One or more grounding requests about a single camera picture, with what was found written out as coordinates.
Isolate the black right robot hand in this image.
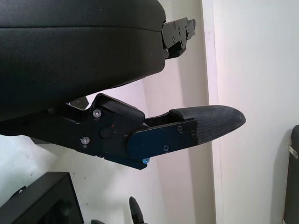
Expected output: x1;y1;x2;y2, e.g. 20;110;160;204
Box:
91;196;146;224

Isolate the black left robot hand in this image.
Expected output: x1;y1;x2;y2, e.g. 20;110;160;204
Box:
0;0;246;171

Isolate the black box base with foam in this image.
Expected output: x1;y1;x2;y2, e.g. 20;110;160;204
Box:
0;171;85;224

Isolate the dark grey chair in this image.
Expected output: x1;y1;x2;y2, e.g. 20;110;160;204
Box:
286;125;299;224

